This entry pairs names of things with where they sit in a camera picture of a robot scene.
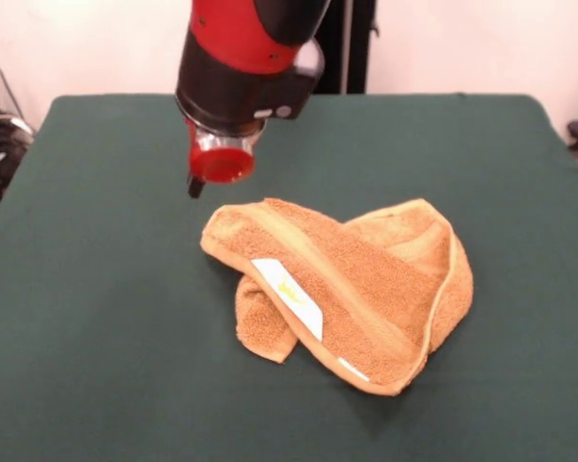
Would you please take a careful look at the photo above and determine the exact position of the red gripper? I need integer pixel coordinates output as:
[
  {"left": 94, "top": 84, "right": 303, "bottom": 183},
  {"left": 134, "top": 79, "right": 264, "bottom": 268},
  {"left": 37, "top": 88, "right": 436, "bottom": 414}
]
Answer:
[{"left": 183, "top": 117, "right": 257, "bottom": 199}]

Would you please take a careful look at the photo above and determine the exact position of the orange terry towel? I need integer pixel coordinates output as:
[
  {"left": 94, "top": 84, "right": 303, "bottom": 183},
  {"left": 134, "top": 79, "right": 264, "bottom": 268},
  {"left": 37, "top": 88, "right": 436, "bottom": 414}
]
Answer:
[{"left": 199, "top": 196, "right": 475, "bottom": 398}]

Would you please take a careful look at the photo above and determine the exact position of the dark green table cloth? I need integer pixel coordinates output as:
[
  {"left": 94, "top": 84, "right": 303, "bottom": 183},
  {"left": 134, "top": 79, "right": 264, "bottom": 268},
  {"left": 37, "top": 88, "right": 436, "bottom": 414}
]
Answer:
[{"left": 0, "top": 93, "right": 578, "bottom": 462}]

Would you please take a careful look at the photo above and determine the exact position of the black cable pile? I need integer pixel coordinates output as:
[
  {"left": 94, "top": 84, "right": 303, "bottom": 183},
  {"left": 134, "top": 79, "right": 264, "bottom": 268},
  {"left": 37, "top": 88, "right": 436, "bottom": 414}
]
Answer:
[{"left": 0, "top": 115, "right": 35, "bottom": 209}]

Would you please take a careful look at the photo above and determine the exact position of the white cable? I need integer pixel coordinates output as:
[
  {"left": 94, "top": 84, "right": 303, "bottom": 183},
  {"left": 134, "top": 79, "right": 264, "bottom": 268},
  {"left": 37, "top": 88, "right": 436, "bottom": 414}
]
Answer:
[{"left": 0, "top": 113, "right": 35, "bottom": 137}]

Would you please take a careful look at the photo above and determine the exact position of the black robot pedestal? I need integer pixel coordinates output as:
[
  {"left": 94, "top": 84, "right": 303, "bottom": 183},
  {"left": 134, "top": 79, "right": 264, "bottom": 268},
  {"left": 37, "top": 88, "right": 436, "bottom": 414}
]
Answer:
[{"left": 312, "top": 0, "right": 381, "bottom": 96}]

